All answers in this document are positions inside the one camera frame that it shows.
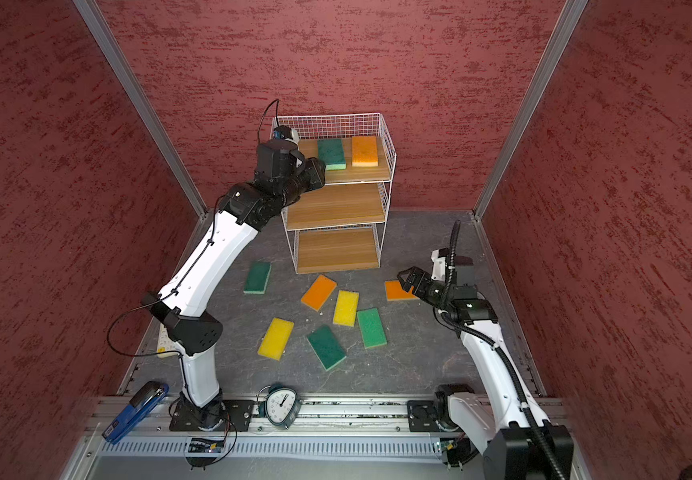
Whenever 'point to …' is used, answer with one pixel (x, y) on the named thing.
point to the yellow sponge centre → (346, 308)
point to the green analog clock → (281, 405)
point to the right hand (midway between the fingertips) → (404, 285)
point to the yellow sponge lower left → (276, 339)
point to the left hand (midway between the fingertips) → (319, 172)
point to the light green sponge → (371, 327)
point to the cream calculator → (165, 344)
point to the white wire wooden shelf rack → (340, 224)
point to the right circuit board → (458, 450)
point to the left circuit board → (205, 445)
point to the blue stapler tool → (143, 401)
